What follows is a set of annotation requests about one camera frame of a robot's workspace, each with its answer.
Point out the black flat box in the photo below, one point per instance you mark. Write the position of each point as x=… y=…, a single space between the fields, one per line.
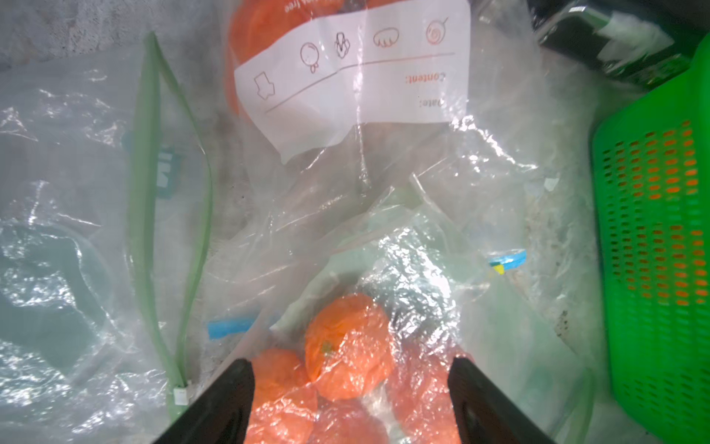
x=643 y=43

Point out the green printed zip-top bag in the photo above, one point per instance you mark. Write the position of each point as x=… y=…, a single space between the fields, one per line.
x=106 y=202

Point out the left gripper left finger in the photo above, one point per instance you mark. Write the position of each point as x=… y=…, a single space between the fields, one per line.
x=221 y=414

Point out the clear bag of oranges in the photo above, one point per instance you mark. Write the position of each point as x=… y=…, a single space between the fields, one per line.
x=336 y=101

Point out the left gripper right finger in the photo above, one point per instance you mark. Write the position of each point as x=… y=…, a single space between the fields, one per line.
x=483 y=413

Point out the orange bag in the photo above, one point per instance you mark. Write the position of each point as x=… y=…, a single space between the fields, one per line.
x=347 y=422
x=285 y=402
x=419 y=393

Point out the green plastic basket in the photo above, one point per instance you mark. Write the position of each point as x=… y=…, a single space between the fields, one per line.
x=651 y=174

